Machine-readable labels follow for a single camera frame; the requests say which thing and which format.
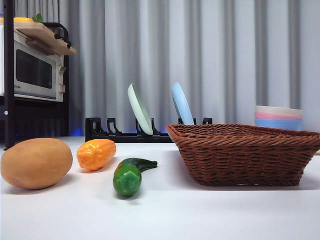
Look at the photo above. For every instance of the green cucumber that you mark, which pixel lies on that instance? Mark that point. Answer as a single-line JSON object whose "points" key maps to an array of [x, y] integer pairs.
{"points": [[126, 182]]}

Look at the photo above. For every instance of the orange corn cob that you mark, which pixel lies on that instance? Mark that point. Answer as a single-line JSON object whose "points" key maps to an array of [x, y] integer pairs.
{"points": [[95, 155]]}

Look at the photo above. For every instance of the brown wicker basket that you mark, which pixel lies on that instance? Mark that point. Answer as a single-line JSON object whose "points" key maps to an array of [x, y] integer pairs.
{"points": [[237, 160]]}

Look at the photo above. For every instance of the brown potato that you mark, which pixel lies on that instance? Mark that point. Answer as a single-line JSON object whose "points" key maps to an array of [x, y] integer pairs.
{"points": [[35, 162]]}

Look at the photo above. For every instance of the pale green plate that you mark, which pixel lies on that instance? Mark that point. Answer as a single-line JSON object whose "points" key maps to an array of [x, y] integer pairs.
{"points": [[140, 110]]}

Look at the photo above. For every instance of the pale blue plate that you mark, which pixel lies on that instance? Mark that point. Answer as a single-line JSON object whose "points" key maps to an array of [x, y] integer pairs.
{"points": [[182, 105]]}

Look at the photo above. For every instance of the black dish rack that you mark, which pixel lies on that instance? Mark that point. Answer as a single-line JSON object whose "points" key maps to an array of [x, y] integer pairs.
{"points": [[112, 138]]}

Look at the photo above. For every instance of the grey curtain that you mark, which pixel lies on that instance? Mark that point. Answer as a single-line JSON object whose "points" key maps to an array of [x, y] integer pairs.
{"points": [[225, 50]]}

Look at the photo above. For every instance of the pink bowl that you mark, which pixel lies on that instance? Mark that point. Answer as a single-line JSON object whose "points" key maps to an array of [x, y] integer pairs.
{"points": [[265, 115]]}

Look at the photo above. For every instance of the cream bowl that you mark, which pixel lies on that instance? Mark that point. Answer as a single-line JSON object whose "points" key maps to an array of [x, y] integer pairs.
{"points": [[277, 110]]}

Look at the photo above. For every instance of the white toaster oven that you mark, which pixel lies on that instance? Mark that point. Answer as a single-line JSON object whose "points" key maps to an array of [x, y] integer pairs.
{"points": [[32, 70]]}

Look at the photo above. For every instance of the wooden cutting board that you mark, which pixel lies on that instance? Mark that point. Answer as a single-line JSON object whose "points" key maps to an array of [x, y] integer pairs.
{"points": [[45, 37]]}

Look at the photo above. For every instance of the green leaf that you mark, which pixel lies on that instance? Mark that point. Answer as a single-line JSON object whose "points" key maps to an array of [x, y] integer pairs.
{"points": [[38, 18]]}

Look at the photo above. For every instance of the yellow orange food item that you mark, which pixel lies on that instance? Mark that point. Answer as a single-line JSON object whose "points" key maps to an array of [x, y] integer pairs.
{"points": [[22, 20]]}

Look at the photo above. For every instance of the black metal shelf frame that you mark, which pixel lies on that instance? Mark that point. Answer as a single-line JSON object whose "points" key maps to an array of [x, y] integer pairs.
{"points": [[8, 75]]}

